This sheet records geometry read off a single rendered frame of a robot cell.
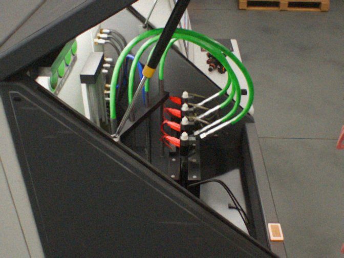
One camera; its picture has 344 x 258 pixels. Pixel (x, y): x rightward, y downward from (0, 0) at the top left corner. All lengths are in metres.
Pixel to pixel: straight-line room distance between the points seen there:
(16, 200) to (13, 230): 0.10
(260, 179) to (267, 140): 1.85
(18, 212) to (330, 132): 2.73
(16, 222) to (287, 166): 2.21
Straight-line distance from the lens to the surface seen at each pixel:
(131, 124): 1.21
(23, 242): 1.00
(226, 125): 1.12
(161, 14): 1.36
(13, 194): 0.89
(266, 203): 1.19
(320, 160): 3.01
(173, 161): 1.25
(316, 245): 2.42
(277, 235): 1.10
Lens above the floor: 1.77
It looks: 34 degrees down
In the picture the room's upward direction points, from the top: straight up
